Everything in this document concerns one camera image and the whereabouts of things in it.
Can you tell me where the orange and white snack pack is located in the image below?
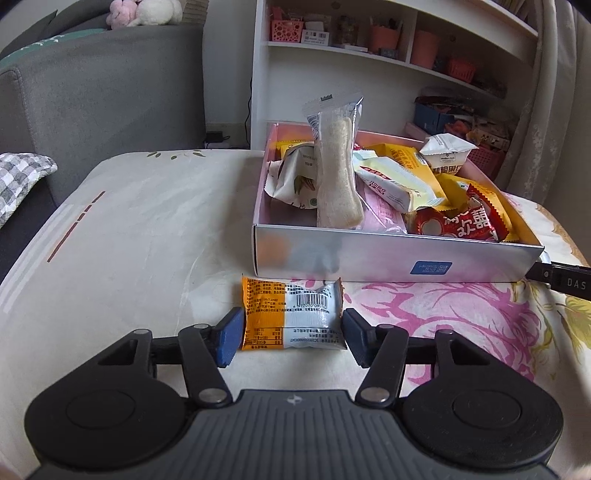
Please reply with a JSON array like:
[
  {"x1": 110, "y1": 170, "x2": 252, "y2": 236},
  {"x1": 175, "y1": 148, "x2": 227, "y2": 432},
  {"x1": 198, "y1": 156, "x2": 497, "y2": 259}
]
[{"x1": 242, "y1": 277, "x2": 346, "y2": 350}]

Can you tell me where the large red heart snack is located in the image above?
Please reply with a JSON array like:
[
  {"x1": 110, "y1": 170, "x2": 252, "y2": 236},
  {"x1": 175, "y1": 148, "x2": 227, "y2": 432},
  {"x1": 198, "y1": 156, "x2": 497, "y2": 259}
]
[{"x1": 404, "y1": 205, "x2": 500, "y2": 242}]

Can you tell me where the pink wafer snack pack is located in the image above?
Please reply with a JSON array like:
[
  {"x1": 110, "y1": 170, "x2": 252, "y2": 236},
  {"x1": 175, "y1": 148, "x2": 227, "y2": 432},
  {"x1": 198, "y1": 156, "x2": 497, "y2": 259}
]
[{"x1": 358, "y1": 184, "x2": 407, "y2": 234}]

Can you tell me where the pale green cake pack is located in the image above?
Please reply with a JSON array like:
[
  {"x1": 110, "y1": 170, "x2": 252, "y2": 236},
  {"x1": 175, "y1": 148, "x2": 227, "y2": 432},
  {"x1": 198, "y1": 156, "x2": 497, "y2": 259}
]
[{"x1": 352, "y1": 150, "x2": 444, "y2": 214}]

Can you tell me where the white nut snack pack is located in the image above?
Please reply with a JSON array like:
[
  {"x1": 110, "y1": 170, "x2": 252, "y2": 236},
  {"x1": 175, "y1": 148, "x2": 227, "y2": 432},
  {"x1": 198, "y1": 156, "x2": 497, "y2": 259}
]
[{"x1": 264, "y1": 142, "x2": 318, "y2": 210}]

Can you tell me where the yellow waffle sandwich pack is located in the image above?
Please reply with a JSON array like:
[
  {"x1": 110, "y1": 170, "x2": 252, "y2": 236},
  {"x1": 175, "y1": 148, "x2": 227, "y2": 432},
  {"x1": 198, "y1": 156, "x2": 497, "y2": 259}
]
[{"x1": 368, "y1": 143, "x2": 446, "y2": 198}]

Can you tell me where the yellow chips snack pack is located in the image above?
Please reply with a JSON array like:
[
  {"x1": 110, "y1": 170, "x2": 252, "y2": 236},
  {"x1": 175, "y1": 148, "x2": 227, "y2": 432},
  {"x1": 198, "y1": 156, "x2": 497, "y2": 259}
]
[{"x1": 274, "y1": 140, "x2": 311, "y2": 160}]

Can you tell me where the clear rice cracker pack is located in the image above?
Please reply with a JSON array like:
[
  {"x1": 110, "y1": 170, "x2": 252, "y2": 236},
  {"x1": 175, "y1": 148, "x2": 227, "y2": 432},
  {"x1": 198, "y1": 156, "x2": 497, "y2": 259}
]
[{"x1": 303, "y1": 92, "x2": 363, "y2": 229}]

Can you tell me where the beige curtain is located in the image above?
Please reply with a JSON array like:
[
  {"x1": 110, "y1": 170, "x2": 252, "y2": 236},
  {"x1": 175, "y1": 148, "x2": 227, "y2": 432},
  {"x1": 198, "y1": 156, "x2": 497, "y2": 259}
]
[{"x1": 493, "y1": 0, "x2": 588, "y2": 202}]

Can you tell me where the floral tablecloth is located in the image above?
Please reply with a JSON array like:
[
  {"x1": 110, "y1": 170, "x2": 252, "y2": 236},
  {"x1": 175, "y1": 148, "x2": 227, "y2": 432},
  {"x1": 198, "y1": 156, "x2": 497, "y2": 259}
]
[{"x1": 1, "y1": 150, "x2": 590, "y2": 478}]

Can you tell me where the pink plastic basket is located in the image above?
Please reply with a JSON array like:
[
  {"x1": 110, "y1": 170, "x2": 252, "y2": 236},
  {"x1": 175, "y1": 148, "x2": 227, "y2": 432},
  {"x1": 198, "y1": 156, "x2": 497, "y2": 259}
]
[{"x1": 468, "y1": 144, "x2": 506, "y2": 180}]

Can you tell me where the blue storage box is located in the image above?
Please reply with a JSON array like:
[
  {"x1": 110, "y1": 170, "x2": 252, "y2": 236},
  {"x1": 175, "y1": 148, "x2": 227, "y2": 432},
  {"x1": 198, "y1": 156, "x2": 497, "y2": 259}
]
[{"x1": 414, "y1": 103, "x2": 456, "y2": 135}]

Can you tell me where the small red basket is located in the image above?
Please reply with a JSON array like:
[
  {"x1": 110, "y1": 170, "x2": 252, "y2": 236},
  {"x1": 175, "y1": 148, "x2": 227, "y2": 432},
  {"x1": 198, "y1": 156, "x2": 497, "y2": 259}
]
[{"x1": 447, "y1": 58, "x2": 477, "y2": 84}]

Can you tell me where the white bookshelf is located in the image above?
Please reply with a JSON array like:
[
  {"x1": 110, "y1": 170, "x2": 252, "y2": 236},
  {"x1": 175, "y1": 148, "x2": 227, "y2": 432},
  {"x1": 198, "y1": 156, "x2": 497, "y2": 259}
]
[{"x1": 249, "y1": 1, "x2": 538, "y2": 149}]

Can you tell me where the grey sofa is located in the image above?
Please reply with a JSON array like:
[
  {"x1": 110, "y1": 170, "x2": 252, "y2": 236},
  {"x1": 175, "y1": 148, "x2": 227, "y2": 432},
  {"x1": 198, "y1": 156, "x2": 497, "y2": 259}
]
[{"x1": 1, "y1": 24, "x2": 205, "y2": 274}]

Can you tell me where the grey checkered cushion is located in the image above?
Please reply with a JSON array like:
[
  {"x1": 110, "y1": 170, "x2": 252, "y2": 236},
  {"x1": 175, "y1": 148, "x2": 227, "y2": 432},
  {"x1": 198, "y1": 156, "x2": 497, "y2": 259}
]
[{"x1": 0, "y1": 153, "x2": 58, "y2": 227}]

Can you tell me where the salmon pink pot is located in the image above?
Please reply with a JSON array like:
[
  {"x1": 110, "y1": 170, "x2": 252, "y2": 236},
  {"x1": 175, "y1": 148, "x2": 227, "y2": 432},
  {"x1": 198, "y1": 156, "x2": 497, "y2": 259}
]
[
  {"x1": 410, "y1": 30, "x2": 441, "y2": 70},
  {"x1": 369, "y1": 25, "x2": 400, "y2": 54}
]

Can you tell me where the small pink perforated basket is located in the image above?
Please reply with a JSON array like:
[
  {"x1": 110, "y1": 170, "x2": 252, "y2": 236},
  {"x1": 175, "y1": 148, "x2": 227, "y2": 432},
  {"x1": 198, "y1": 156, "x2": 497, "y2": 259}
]
[{"x1": 270, "y1": 20, "x2": 304, "y2": 43}]

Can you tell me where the pink and white plush toy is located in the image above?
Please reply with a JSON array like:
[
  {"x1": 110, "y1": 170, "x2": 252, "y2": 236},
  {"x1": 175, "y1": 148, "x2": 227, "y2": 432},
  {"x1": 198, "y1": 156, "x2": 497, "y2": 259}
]
[{"x1": 106, "y1": 0, "x2": 183, "y2": 30}]

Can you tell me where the teal patterned cushion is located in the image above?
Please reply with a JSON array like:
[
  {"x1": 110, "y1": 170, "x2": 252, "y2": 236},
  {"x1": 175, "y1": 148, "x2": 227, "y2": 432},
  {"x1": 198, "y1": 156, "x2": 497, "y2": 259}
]
[{"x1": 0, "y1": 28, "x2": 106, "y2": 69}]

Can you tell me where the black power cable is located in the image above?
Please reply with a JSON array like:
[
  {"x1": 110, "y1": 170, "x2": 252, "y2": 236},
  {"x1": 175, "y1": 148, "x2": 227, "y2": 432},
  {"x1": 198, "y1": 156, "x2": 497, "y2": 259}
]
[{"x1": 202, "y1": 82, "x2": 254, "y2": 149}]

